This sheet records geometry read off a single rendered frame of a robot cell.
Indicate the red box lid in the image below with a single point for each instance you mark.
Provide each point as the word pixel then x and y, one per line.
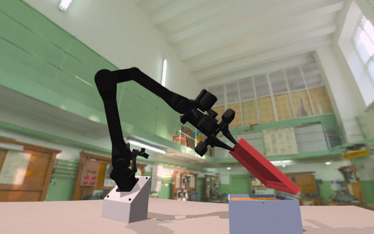
pixel 261 168

